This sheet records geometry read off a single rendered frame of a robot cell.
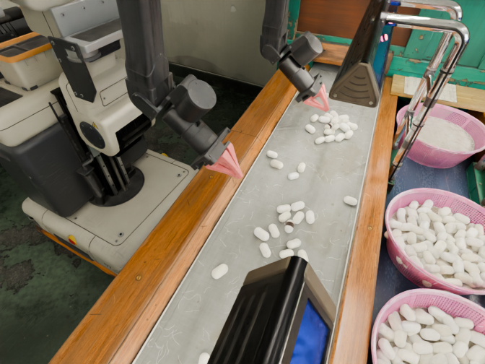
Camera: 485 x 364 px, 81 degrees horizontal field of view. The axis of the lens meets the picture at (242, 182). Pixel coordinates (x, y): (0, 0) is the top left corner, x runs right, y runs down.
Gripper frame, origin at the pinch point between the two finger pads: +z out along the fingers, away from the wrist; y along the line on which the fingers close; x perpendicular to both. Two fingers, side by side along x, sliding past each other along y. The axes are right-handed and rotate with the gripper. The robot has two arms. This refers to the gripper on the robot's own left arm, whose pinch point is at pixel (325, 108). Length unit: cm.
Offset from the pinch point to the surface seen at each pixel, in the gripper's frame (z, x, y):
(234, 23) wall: -54, 81, 132
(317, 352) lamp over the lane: -9, -26, -74
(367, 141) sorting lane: 16.2, -4.0, -1.1
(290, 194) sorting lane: 4.1, 5.9, -31.8
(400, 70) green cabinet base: 17.4, -11.2, 43.1
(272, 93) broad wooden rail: -12.6, 17.6, 10.7
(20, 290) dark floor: -29, 132, -74
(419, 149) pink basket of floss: 28.1, -13.3, 2.2
